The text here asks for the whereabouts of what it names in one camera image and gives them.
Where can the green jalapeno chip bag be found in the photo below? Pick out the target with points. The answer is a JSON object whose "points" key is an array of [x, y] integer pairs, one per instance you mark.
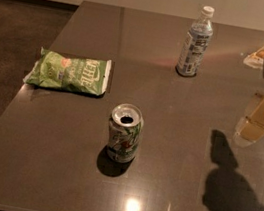
{"points": [[79, 75]]}

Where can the clear plastic water bottle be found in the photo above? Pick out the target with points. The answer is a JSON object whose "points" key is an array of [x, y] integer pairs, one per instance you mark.
{"points": [[195, 44]]}

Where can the green white soda can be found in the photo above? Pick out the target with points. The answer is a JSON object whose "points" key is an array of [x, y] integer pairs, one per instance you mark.
{"points": [[125, 127]]}

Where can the yellow white snack wrapper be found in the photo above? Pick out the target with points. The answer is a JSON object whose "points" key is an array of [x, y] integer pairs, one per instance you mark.
{"points": [[255, 59]]}

